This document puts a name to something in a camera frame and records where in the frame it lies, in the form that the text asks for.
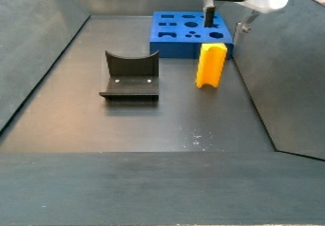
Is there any black curved holder stand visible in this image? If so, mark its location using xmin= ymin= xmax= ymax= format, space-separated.
xmin=99 ymin=52 xmax=159 ymax=100

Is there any blue foam shape board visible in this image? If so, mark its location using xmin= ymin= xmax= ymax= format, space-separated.
xmin=150 ymin=11 xmax=234 ymax=59

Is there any yellow arch block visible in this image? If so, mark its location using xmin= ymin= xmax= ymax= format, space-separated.
xmin=195 ymin=44 xmax=227 ymax=88

